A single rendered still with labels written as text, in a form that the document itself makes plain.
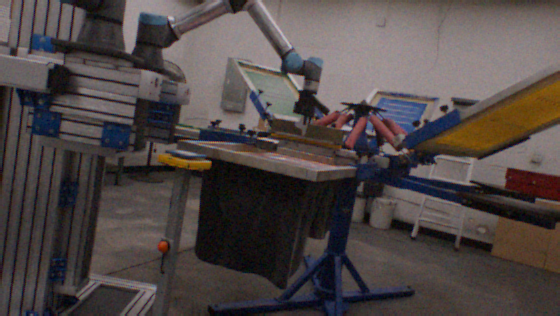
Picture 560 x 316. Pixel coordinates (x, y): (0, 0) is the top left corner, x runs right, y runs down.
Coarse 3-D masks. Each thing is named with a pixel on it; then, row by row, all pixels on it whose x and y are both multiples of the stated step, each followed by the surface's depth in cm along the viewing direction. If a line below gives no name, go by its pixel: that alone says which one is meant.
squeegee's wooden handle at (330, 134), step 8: (280, 120) 223; (288, 120) 221; (272, 128) 224; (280, 128) 223; (288, 128) 221; (296, 128) 219; (312, 128) 216; (320, 128) 214; (328, 128) 212; (336, 128) 211; (304, 136) 217; (312, 136) 216; (320, 136) 214; (328, 136) 212; (336, 136) 211; (336, 144) 211
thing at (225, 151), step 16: (192, 144) 177; (208, 144) 192; (224, 144) 204; (240, 144) 217; (224, 160) 171; (240, 160) 168; (256, 160) 165; (272, 160) 164; (320, 160) 234; (304, 176) 158; (320, 176) 159; (336, 176) 175; (352, 176) 196
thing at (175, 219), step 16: (160, 160) 154; (176, 160) 151; (192, 160) 153; (176, 176) 156; (176, 192) 156; (176, 208) 156; (176, 224) 157; (160, 240) 158; (176, 240) 159; (176, 256) 161; (160, 272) 159; (160, 288) 159; (160, 304) 159
